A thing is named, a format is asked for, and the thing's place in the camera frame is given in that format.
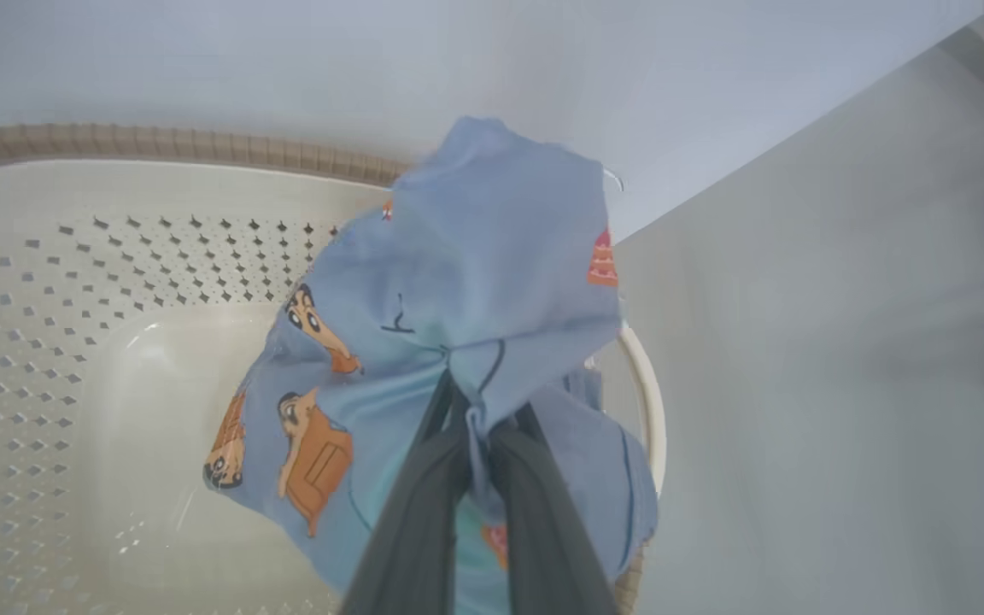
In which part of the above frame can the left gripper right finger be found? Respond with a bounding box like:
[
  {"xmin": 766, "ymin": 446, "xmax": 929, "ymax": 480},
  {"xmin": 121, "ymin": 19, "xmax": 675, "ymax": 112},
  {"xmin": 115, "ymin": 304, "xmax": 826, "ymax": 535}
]
[{"xmin": 488, "ymin": 406, "xmax": 621, "ymax": 615}]

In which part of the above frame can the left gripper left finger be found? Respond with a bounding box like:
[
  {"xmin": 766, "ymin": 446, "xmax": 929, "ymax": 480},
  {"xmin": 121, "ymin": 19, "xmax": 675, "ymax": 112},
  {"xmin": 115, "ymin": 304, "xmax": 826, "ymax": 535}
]
[{"xmin": 340, "ymin": 372, "xmax": 472, "ymax": 615}]

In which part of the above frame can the blue cake print garment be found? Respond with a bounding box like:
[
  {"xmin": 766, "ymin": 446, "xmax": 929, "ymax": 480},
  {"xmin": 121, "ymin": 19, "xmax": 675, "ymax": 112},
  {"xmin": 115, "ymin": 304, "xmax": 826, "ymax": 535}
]
[{"xmin": 203, "ymin": 117, "xmax": 659, "ymax": 615}]

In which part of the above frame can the cream perforated laundry basket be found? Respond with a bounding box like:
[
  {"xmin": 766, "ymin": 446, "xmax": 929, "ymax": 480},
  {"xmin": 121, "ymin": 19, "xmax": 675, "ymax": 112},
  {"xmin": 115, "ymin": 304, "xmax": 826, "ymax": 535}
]
[{"xmin": 0, "ymin": 124, "xmax": 668, "ymax": 615}]

